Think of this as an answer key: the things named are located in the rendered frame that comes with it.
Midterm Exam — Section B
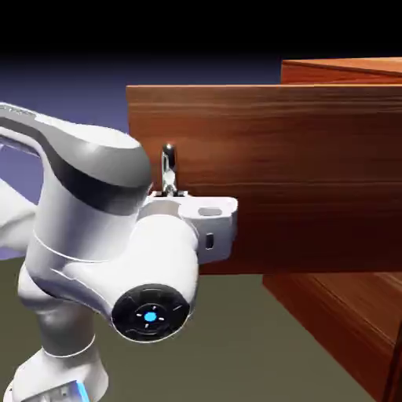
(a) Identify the curved silver metal handle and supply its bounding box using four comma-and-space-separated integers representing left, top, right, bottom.
160, 143, 178, 196

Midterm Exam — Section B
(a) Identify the wooden cabinet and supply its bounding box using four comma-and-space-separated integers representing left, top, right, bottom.
261, 57, 402, 402

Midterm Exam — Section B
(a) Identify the wooden cabinet door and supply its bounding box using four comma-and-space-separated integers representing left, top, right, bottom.
125, 82, 402, 276

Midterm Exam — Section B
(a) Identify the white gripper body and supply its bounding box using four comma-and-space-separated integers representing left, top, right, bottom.
147, 192, 239, 265

